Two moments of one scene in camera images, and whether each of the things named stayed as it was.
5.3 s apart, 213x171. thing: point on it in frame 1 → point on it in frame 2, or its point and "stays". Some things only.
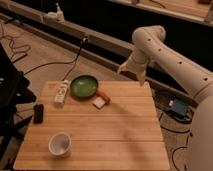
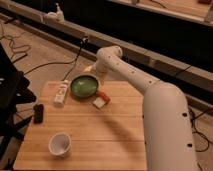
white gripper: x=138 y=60 → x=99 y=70
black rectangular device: x=38 y=115 stays
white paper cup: x=60 y=144 stays
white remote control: x=61 y=92 stays
